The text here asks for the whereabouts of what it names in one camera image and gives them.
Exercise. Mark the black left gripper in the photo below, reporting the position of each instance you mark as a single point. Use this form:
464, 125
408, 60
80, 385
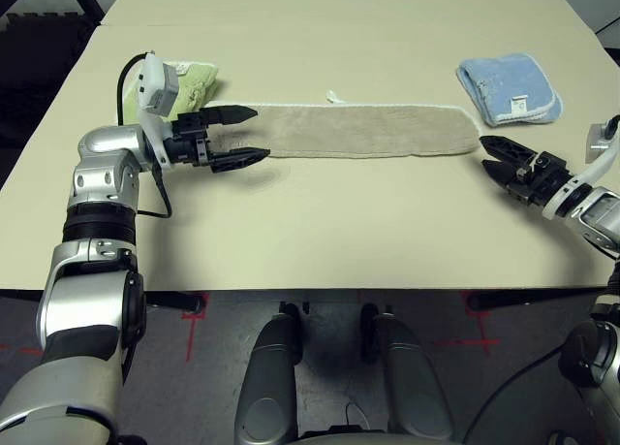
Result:
189, 142

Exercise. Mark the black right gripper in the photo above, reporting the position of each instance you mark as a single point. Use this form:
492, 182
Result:
545, 178

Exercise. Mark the beige towel with white trim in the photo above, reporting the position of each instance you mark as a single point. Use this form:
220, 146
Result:
363, 130

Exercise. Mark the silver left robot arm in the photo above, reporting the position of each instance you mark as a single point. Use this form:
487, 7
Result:
104, 147

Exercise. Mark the folded green towel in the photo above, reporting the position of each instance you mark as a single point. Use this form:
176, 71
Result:
194, 84

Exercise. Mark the folded blue towel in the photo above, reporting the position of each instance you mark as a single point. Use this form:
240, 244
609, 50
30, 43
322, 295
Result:
504, 76

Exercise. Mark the black table foot bar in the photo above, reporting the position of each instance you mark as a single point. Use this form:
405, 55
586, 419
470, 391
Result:
523, 299
179, 302

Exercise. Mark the black metal rod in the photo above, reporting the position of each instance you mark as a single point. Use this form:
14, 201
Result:
608, 26

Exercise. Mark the black foam floor mats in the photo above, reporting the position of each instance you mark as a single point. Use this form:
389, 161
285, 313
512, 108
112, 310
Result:
34, 57

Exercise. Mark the grey robot right leg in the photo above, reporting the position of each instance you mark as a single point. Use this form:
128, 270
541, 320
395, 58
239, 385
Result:
412, 382

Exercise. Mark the grey robot leg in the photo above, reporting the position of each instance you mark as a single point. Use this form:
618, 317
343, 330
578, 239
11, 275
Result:
266, 377
412, 382

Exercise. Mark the grey robot left leg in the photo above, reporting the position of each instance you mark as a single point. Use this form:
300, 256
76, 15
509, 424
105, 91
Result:
266, 377

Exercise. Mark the dark robot waist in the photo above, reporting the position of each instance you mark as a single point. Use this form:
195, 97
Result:
339, 437

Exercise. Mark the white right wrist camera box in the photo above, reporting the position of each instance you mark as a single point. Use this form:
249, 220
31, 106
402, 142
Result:
600, 137

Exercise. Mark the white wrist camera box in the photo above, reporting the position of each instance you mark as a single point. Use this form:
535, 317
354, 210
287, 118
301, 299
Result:
152, 76
600, 137

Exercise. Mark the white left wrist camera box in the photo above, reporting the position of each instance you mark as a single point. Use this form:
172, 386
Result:
152, 76

